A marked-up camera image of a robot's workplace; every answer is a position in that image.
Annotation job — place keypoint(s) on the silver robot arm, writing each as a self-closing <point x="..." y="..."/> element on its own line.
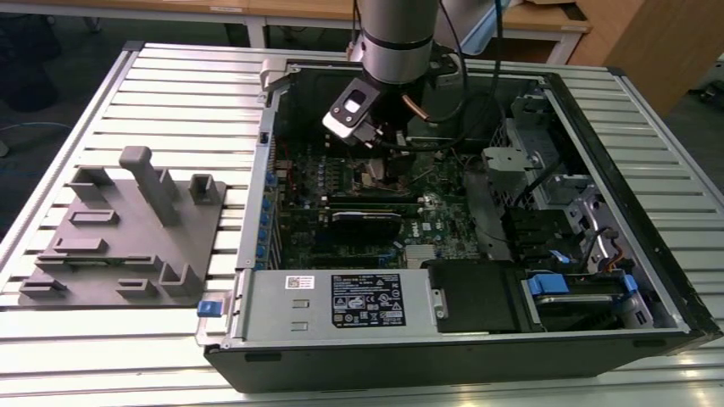
<point x="397" y="42"/>

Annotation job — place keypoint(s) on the CPU socket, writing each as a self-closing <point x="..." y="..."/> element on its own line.
<point x="382" y="191"/>

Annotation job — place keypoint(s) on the black RAM slot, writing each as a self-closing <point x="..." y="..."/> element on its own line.
<point x="374" y="198"/>
<point x="374" y="208"/>

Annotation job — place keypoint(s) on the black plastic bay cover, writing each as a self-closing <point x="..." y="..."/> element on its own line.
<point x="475" y="297"/>

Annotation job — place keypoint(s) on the grey case latch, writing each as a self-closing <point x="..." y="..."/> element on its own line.
<point x="274" y="68"/>

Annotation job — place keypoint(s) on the green motherboard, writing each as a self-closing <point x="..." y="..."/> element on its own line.
<point x="447" y="220"/>

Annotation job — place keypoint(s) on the black graphics card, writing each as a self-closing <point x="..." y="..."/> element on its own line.
<point x="365" y="231"/>

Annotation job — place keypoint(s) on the wooden desk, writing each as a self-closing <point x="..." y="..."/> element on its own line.
<point x="278" y="9"/>

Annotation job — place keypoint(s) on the silver chipset heatsink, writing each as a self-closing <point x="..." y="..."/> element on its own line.
<point x="421" y="252"/>

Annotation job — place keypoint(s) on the metal drive cage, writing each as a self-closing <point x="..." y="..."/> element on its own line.
<point x="589" y="203"/>

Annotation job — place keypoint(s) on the wooden cabinet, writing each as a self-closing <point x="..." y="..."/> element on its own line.
<point x="667" y="42"/>

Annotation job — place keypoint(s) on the silver power supply unit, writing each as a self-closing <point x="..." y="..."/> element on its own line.
<point x="271" y="313"/>

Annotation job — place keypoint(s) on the blue plastic latch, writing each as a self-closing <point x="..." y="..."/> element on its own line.
<point x="210" y="308"/>

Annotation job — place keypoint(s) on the hard disk in blue carrier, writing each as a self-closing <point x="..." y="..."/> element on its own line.
<point x="571" y="311"/>

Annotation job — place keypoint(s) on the grey parts rack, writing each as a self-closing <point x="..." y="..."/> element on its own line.
<point x="130" y="254"/>

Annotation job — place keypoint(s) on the black PC case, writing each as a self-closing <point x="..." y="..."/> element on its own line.
<point x="397" y="369"/>

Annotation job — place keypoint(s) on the black chair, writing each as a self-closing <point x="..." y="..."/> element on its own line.
<point x="29" y="63"/>

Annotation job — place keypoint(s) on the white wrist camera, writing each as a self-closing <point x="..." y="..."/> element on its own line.
<point x="349" y="112"/>

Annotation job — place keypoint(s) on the small silver camera bracket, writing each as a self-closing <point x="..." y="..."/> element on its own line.
<point x="447" y="70"/>

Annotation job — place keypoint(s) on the grey metal bracket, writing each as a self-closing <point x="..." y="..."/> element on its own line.
<point x="503" y="167"/>

